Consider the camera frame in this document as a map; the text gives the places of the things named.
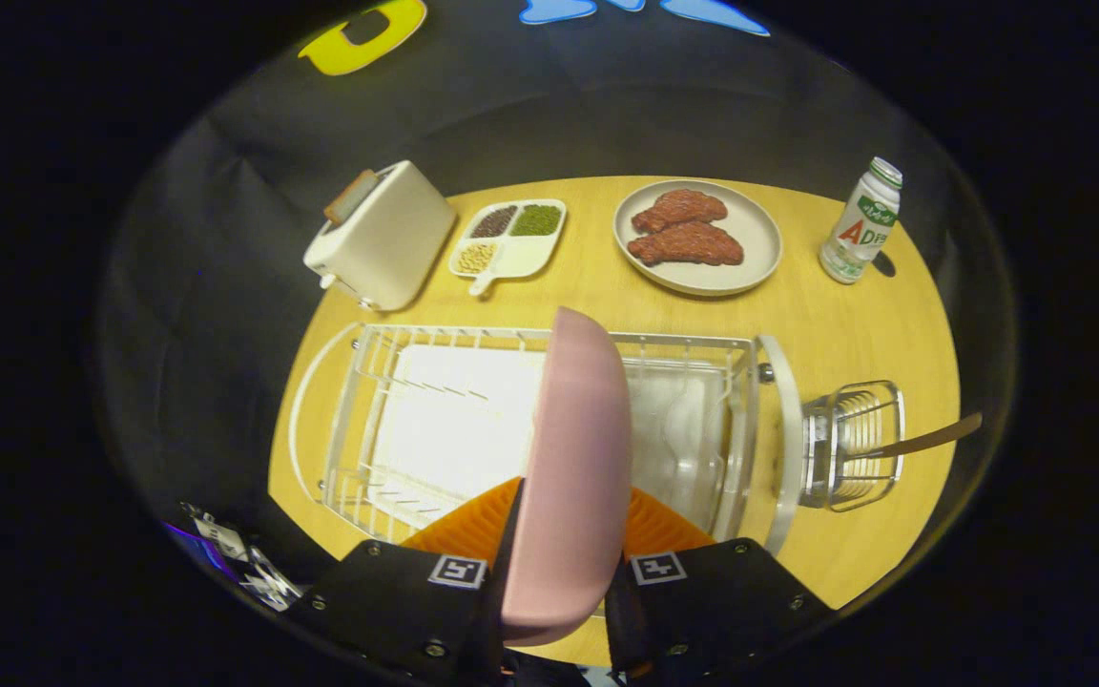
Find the brown bread slice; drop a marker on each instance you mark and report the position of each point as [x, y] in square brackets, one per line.
[349, 196]

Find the brown meat piece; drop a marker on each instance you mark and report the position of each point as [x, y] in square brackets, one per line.
[683, 207]
[688, 245]

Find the beige round plate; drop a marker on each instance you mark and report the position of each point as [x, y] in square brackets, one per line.
[755, 239]

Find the cream toaster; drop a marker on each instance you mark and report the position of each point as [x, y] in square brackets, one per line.
[397, 239]

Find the white divided snack tray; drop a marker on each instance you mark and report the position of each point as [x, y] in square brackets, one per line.
[523, 258]

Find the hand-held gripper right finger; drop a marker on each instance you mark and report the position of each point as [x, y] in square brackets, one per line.
[712, 601]

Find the black backdrop cloth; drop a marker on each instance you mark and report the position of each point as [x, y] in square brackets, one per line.
[225, 286]

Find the white green-label bottle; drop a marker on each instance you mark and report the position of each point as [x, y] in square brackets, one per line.
[857, 234]

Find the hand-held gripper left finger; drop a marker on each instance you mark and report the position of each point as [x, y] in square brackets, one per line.
[397, 601]

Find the white drip tray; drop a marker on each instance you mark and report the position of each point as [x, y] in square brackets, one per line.
[454, 420]

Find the pink plate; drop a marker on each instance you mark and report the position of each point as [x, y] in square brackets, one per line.
[573, 477]

